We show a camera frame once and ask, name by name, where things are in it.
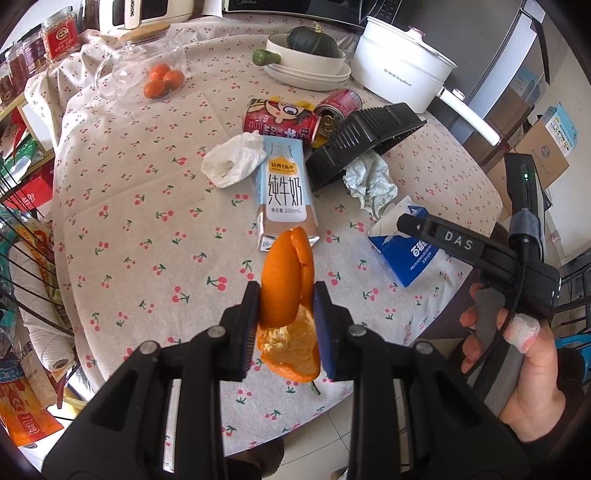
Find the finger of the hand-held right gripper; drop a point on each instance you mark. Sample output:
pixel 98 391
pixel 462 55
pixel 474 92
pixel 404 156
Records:
pixel 408 224

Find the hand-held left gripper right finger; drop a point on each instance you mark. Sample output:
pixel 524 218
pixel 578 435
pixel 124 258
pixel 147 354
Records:
pixel 323 332

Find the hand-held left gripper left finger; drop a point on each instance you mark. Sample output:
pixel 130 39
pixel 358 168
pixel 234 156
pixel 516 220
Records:
pixel 251 318

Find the orange peel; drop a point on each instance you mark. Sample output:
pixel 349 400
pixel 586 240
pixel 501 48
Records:
pixel 281 277

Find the red drink can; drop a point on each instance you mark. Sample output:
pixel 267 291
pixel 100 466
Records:
pixel 344 101

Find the person's right hand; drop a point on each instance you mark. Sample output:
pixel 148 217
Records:
pixel 535 387

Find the blue tissue packet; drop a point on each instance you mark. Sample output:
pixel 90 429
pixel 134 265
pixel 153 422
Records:
pixel 406 258

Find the crumpled white green plastic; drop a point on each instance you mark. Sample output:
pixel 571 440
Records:
pixel 369 180

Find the black ribbed plastic tray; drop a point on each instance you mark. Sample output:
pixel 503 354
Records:
pixel 364 129

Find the cardboard box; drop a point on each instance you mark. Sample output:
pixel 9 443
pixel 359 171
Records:
pixel 535 157

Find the blue white milk carton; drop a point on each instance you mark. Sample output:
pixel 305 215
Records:
pixel 286 184

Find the cherry print tablecloth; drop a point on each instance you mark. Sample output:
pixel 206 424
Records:
pixel 138 207

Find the white electric pot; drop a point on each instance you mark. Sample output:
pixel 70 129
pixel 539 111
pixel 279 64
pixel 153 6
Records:
pixel 397 64

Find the crumpled white tissue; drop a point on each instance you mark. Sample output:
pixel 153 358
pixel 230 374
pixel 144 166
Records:
pixel 235 159

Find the light blue box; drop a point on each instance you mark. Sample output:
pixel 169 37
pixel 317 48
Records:
pixel 561 124

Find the cream plate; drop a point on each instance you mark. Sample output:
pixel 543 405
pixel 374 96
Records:
pixel 318 85
pixel 339 74

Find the red cartoon print can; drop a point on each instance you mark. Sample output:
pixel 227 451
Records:
pixel 281 117

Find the grey refrigerator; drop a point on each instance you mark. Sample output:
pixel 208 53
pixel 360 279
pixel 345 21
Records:
pixel 508 46

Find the dark green squash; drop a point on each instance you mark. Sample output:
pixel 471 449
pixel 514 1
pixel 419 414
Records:
pixel 314 40

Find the black microwave oven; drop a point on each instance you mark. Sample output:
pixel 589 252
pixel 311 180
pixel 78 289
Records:
pixel 300 9

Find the orange snack bag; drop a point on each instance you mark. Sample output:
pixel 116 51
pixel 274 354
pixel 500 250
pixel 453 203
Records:
pixel 23 410

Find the tangerine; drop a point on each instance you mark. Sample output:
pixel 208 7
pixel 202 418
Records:
pixel 154 89
pixel 174 79
pixel 158 73

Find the red box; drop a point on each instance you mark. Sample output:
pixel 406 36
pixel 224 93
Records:
pixel 32 191

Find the glass jar with wooden lid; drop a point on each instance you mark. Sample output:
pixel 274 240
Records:
pixel 124 64

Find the white kitchen appliance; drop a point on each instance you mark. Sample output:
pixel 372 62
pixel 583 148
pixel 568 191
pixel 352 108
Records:
pixel 152 9

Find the red label jar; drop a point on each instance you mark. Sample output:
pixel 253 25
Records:
pixel 60 39

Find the dark red jar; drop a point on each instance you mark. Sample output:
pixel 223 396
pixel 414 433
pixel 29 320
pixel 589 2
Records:
pixel 16 69
pixel 31 53

